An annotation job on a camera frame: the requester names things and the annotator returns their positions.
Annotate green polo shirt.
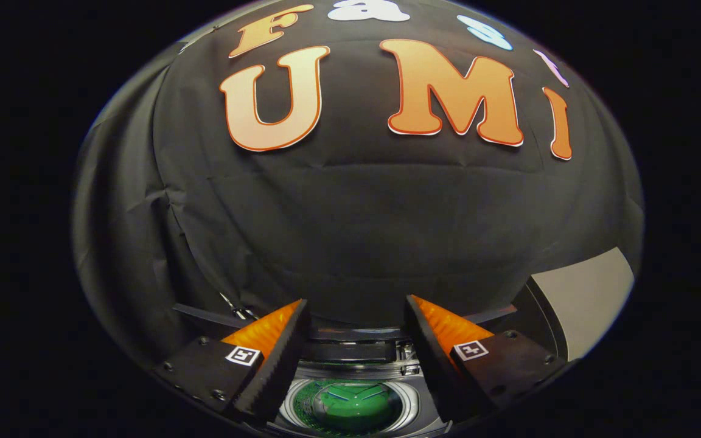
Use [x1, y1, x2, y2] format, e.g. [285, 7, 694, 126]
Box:
[311, 382, 397, 434]

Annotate dark grey washing machine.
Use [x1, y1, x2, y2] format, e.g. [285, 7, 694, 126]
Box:
[171, 283, 570, 437]

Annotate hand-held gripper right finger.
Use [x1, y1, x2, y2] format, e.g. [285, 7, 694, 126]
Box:
[404, 294, 568, 423]

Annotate dark transparent washing machine lid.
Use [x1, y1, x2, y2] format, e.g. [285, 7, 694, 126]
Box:
[265, 359, 448, 437]

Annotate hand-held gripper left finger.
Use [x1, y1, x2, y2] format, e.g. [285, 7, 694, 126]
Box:
[153, 298, 313, 426]

